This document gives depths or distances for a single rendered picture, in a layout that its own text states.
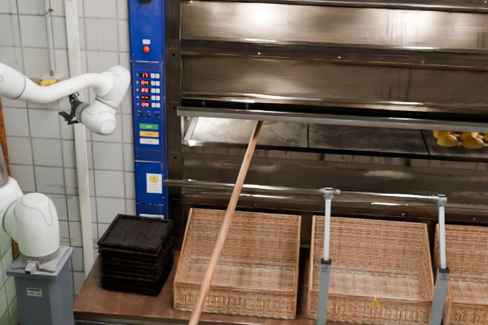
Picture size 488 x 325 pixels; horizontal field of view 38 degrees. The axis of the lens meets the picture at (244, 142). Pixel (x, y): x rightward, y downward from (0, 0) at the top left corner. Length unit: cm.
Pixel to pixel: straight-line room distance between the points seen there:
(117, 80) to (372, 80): 115
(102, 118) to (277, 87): 84
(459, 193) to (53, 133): 198
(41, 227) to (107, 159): 85
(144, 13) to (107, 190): 95
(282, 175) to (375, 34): 82
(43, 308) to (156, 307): 59
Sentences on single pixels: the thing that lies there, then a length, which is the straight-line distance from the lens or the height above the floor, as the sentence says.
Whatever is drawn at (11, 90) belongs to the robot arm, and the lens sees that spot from 262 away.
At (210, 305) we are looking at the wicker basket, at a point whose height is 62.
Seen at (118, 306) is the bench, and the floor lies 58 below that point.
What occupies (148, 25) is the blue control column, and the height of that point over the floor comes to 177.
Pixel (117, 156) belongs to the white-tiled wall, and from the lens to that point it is 355.
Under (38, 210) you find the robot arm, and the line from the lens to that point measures 281.
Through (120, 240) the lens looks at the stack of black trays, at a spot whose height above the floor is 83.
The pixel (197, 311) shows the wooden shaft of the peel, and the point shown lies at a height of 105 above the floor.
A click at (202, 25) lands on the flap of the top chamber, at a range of 324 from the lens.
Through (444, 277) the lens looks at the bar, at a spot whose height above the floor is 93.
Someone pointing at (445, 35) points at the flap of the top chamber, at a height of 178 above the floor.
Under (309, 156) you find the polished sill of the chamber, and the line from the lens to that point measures 342.
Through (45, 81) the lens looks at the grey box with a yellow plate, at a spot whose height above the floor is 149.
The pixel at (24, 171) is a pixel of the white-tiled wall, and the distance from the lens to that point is 374.
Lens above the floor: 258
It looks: 24 degrees down
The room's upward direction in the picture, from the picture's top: 2 degrees clockwise
